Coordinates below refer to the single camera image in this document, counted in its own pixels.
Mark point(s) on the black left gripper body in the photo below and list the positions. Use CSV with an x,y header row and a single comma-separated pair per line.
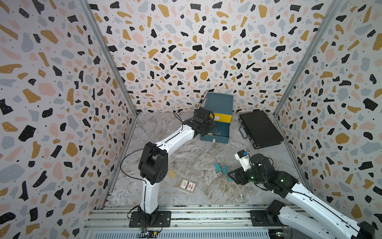
x,y
207,127

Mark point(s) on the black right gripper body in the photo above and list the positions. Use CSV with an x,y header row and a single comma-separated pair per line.
x,y
249,176

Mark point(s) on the yellow top drawer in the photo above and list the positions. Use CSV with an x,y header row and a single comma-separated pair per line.
x,y
221,117

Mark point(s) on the teal drawer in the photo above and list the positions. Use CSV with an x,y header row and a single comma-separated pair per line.
x,y
223,138

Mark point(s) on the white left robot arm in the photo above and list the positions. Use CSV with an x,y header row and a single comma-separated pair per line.
x,y
153,164

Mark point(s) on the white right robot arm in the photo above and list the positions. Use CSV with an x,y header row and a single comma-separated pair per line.
x,y
323,222

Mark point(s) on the teal drawer cabinet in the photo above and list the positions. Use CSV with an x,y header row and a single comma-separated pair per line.
x,y
222,107

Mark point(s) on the teal binder clip left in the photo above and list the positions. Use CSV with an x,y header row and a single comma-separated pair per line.
x,y
217,167

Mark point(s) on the black ribbed briefcase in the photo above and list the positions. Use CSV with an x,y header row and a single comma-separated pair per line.
x,y
259,129

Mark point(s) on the small packaged card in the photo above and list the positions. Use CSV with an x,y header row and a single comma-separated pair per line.
x,y
187,186

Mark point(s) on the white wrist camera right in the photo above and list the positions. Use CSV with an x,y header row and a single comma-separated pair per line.
x,y
244,158

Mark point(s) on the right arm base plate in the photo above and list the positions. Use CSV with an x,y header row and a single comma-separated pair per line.
x,y
260,218

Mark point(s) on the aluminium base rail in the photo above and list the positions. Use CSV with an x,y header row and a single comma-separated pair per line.
x,y
189,222

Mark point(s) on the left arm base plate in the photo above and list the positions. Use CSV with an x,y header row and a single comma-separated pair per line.
x,y
158,219

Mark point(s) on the aluminium corner post left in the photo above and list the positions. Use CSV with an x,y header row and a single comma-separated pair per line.
x,y
85,7

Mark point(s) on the aluminium corner post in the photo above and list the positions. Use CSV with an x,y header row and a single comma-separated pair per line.
x,y
85,7
332,10

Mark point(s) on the aluminium corner post right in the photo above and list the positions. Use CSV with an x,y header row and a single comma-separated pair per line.
x,y
332,10

